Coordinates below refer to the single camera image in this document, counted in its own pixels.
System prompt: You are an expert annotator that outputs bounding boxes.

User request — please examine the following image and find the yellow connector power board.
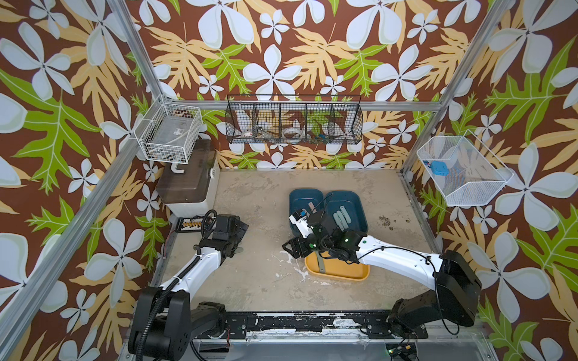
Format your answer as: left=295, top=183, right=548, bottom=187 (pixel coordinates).
left=176, top=215, right=213, bottom=233

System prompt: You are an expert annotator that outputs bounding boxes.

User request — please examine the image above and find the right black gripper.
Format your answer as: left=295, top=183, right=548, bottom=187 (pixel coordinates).
left=279, top=231, right=333, bottom=258

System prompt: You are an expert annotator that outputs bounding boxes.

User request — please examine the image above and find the white wire basket left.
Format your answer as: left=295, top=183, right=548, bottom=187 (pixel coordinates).
left=135, top=100, right=203, bottom=165

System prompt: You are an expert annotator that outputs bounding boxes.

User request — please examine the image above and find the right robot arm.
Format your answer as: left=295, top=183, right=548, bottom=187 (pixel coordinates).
left=283, top=210, right=482, bottom=338

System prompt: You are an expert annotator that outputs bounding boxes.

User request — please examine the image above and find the left teal storage box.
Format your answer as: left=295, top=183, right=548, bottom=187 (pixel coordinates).
left=289, top=188, right=324, bottom=225

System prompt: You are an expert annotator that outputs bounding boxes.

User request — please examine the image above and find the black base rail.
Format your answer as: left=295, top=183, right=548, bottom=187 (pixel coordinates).
left=225, top=310, right=428, bottom=339

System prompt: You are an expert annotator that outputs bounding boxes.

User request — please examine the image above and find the small electronics board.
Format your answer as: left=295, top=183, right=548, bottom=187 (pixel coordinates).
left=387, top=344, right=419, bottom=361

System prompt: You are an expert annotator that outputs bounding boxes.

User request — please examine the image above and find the right teal storage box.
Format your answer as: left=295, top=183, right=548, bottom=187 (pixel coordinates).
left=325, top=190, right=369, bottom=233

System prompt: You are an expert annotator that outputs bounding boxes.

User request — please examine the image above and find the teal storage box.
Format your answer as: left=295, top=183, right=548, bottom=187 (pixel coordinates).
left=325, top=190, right=369, bottom=233
left=289, top=188, right=324, bottom=225

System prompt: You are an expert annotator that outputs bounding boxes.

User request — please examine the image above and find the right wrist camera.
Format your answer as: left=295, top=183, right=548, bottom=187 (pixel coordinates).
left=289, top=209, right=313, bottom=239

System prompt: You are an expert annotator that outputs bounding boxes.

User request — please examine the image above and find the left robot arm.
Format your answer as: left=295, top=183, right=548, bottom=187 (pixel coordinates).
left=128, top=210, right=248, bottom=360

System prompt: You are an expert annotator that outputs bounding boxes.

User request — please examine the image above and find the blue object in basket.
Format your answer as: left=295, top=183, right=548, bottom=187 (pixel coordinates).
left=429, top=160, right=449, bottom=177

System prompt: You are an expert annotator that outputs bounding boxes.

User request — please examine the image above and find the yellow storage box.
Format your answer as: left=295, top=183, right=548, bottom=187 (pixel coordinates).
left=305, top=252, right=370, bottom=281

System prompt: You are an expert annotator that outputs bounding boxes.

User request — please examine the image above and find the brown lidded white container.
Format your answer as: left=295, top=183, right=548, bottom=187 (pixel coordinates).
left=156, top=139, right=220, bottom=218

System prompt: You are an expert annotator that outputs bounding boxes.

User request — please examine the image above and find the white wire basket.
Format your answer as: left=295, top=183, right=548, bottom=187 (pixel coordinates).
left=135, top=100, right=203, bottom=165
left=417, top=131, right=514, bottom=208

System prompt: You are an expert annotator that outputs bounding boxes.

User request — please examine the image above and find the white wire basket right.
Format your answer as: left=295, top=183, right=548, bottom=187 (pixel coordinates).
left=417, top=131, right=514, bottom=208

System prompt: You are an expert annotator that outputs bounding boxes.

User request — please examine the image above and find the black wire basket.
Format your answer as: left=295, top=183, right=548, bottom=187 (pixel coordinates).
left=224, top=94, right=364, bottom=144

